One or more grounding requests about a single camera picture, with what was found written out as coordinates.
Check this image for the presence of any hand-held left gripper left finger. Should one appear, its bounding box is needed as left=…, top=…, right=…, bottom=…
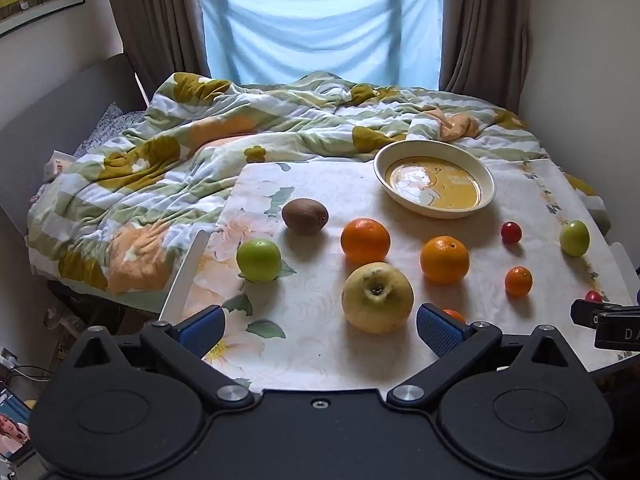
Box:
left=64, top=304, right=256, bottom=411

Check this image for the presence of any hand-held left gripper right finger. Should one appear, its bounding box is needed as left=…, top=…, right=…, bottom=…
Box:
left=387, top=302, right=585, bottom=409

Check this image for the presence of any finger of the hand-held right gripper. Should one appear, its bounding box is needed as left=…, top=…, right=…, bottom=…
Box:
left=571, top=299, right=640, bottom=352

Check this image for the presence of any large yellow apple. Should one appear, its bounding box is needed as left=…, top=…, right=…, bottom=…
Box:
left=341, top=262, right=415, bottom=335

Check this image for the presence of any large orange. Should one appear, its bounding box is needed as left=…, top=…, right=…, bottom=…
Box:
left=340, top=218, right=391, bottom=266
left=420, top=235, right=471, bottom=285

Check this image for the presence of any green apple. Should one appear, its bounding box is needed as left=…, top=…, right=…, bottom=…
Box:
left=236, top=238, right=282, bottom=283
left=559, top=219, right=591, bottom=258

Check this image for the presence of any cream and yellow bowl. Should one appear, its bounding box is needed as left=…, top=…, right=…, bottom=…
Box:
left=373, top=140, right=496, bottom=219

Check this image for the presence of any brown kiwi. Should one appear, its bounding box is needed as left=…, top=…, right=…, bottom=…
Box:
left=281, top=198, right=329, bottom=236

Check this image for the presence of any white table leg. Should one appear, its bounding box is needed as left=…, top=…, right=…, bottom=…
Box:
left=159, top=230, right=210, bottom=322

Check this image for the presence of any floral tablecloth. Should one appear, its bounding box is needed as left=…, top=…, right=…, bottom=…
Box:
left=182, top=157, right=636, bottom=393

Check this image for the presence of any floral striped blanket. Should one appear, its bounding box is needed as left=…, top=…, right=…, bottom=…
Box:
left=27, top=71, right=611, bottom=295

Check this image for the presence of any lit screen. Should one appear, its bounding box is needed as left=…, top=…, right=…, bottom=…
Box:
left=0, top=380, right=36, bottom=463

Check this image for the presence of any patterned grey pillow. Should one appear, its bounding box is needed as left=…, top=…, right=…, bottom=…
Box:
left=75, top=102, right=148, bottom=158

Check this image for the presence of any grey bed headboard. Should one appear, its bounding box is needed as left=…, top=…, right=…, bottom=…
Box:
left=0, top=52, right=151, bottom=261

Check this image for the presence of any brown curtain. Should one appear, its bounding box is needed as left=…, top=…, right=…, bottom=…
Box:
left=439, top=0, right=531, bottom=111
left=101, top=0, right=211, bottom=106

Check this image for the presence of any light blue window cloth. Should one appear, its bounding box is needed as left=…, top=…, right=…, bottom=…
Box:
left=200, top=0, right=445, bottom=88

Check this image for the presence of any white cable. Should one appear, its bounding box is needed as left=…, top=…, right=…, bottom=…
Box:
left=0, top=347, right=56, bottom=382

